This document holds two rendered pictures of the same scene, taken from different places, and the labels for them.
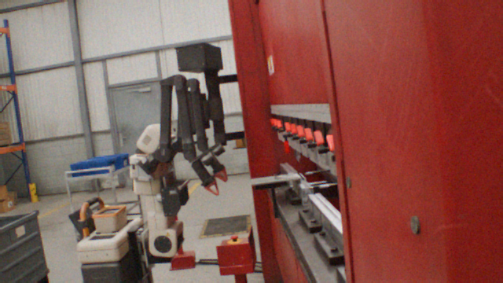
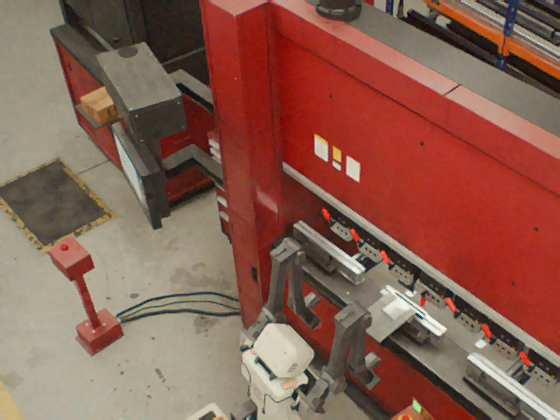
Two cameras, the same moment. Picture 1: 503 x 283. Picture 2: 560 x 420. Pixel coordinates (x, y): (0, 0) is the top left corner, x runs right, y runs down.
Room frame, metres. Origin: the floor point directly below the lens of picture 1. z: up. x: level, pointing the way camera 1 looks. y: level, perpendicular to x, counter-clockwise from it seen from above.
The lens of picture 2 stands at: (1.11, 1.62, 3.90)
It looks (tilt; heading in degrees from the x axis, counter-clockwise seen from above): 47 degrees down; 318
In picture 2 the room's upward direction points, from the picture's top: straight up
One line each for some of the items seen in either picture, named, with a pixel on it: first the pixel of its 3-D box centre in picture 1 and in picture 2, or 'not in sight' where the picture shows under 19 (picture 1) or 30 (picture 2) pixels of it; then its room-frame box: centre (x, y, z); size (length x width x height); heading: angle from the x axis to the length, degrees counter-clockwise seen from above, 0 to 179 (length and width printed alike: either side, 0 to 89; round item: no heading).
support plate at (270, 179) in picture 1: (273, 179); (384, 316); (2.61, -0.13, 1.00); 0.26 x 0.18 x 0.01; 92
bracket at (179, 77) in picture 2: (233, 77); (186, 99); (3.90, 0.03, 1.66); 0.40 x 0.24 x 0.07; 2
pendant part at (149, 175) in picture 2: (195, 112); (143, 174); (3.84, 0.38, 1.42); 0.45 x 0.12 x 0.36; 167
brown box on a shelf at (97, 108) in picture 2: (245, 141); (101, 102); (5.01, 0.01, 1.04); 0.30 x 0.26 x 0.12; 176
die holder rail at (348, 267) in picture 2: (288, 174); (328, 252); (3.16, -0.26, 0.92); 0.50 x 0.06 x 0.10; 2
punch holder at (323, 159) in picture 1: (331, 143); not in sight; (1.64, -0.30, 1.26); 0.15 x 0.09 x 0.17; 2
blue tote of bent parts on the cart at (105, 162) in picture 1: (94, 167); not in sight; (5.45, 1.85, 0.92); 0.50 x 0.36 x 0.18; 86
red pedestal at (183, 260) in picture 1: (176, 224); (84, 295); (4.23, 0.74, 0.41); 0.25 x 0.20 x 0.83; 92
